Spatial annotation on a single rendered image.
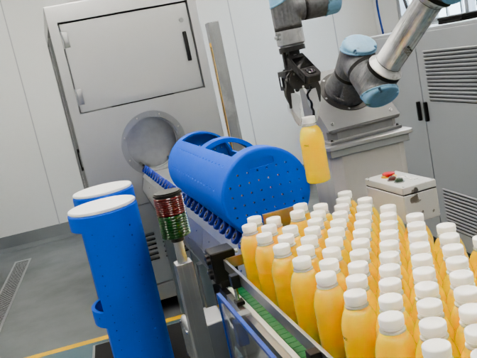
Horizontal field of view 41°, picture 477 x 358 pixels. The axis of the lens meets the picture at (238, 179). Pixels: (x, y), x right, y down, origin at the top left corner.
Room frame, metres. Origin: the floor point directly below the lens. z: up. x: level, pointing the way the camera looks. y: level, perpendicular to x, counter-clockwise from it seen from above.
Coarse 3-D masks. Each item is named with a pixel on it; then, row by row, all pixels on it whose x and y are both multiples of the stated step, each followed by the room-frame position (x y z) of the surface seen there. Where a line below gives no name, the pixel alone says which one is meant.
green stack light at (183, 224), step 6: (174, 216) 1.30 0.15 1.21; (180, 216) 1.30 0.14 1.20; (186, 216) 1.32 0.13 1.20; (162, 222) 1.30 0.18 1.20; (168, 222) 1.30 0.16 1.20; (174, 222) 1.30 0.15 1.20; (180, 222) 1.30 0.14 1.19; (186, 222) 1.31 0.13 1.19; (162, 228) 1.31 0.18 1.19; (168, 228) 1.30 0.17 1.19; (174, 228) 1.30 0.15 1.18; (180, 228) 1.30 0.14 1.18; (186, 228) 1.31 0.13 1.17; (162, 234) 1.31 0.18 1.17; (168, 234) 1.30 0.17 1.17; (174, 234) 1.29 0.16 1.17; (180, 234) 1.30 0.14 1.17; (186, 234) 1.30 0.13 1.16
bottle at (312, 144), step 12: (300, 132) 1.70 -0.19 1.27; (312, 132) 1.67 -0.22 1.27; (300, 144) 1.69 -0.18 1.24; (312, 144) 1.67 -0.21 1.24; (324, 144) 1.69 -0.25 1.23; (312, 156) 1.67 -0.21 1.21; (324, 156) 1.68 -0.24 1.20; (312, 168) 1.67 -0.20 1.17; (324, 168) 1.67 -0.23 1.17; (312, 180) 1.67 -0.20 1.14; (324, 180) 1.67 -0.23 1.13
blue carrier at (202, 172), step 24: (192, 144) 2.41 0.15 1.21; (216, 144) 2.24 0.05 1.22; (168, 168) 2.65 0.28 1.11; (192, 168) 2.21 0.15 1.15; (216, 168) 1.94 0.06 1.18; (240, 168) 1.83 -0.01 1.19; (264, 168) 1.85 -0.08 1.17; (288, 168) 1.87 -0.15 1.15; (192, 192) 2.25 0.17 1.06; (216, 192) 1.87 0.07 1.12; (240, 192) 1.83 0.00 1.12; (264, 192) 1.85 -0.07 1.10; (288, 192) 1.87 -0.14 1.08; (240, 216) 1.83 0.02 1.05
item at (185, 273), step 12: (180, 264) 1.31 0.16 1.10; (192, 264) 1.31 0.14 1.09; (180, 276) 1.30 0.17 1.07; (192, 276) 1.31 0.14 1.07; (180, 288) 1.31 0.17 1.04; (192, 288) 1.31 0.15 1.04; (192, 300) 1.31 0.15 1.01; (192, 312) 1.31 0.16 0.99; (192, 324) 1.31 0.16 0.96; (204, 324) 1.31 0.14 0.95; (192, 336) 1.30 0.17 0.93; (204, 336) 1.31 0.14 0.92; (204, 348) 1.31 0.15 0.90
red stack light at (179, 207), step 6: (180, 192) 1.33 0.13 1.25; (168, 198) 1.30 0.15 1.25; (174, 198) 1.30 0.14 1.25; (180, 198) 1.31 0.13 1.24; (156, 204) 1.31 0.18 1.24; (162, 204) 1.30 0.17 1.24; (168, 204) 1.30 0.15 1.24; (174, 204) 1.30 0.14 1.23; (180, 204) 1.31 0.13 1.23; (156, 210) 1.32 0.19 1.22; (162, 210) 1.30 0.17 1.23; (168, 210) 1.30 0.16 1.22; (174, 210) 1.30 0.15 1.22; (180, 210) 1.31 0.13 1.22; (162, 216) 1.30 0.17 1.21; (168, 216) 1.30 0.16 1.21
